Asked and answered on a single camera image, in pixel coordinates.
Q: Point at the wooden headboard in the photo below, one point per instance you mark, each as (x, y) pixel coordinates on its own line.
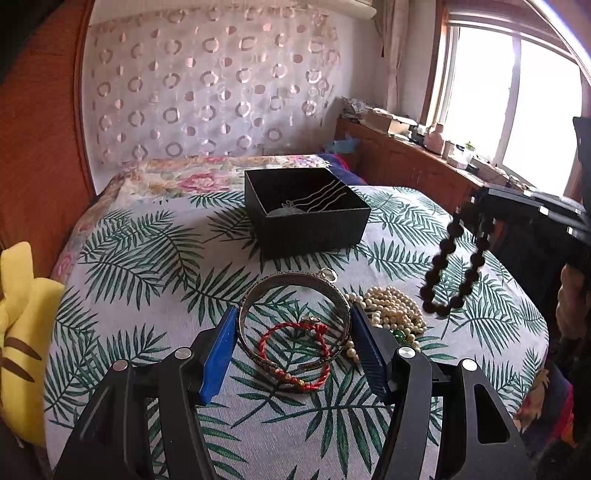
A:
(41, 138)

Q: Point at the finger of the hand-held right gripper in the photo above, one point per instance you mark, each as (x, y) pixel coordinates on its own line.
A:
(508, 212)
(521, 194)

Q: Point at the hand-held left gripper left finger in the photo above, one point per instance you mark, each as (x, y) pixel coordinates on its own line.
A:
(216, 357)

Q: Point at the person's right hand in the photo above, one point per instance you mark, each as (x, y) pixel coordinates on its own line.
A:
(575, 300)

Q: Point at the blue plastic bag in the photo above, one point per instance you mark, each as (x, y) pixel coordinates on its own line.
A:
(341, 145)

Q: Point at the leaf print tablecloth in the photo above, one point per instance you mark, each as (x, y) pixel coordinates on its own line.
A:
(138, 277)

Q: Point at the window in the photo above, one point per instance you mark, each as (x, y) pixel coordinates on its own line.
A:
(508, 92)

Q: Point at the open cardboard box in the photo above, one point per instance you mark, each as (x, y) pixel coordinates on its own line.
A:
(388, 122)

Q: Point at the silver bangle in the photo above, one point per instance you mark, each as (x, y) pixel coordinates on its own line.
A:
(339, 295)

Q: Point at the wooden cabinet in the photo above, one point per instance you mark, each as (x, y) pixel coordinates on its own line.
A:
(406, 166)

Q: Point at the black jewelry box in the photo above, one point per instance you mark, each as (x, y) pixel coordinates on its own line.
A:
(314, 230)

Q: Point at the sheer circle pattern curtain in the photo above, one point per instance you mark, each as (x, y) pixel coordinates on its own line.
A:
(207, 92)

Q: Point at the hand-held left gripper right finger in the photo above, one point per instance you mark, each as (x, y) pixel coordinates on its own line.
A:
(369, 353)

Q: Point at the floral blanket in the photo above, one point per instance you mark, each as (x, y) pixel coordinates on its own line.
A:
(184, 177)

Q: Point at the yellow plush toy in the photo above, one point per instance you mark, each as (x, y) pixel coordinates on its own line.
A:
(23, 332)

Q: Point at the beige curtain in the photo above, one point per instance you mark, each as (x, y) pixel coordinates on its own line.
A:
(395, 55)

